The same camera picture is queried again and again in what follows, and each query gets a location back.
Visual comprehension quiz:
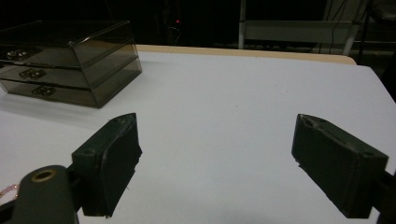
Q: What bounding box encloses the white table cover board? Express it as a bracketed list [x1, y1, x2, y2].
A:
[0, 50, 396, 224]

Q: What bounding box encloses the pink bead bracelet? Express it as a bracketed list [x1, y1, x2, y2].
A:
[0, 183, 20, 203]

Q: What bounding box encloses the smoky transparent drawer organizer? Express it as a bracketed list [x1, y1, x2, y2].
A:
[0, 20, 143, 109]

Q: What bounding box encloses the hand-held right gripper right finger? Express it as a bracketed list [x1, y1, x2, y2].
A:
[291, 113, 389, 219]

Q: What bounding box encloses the white metal frame desk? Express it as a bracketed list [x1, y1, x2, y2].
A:
[237, 0, 366, 57]

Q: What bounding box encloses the wooden table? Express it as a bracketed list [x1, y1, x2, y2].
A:
[135, 44, 358, 66]

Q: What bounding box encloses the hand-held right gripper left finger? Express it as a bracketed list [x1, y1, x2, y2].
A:
[71, 112, 143, 218]

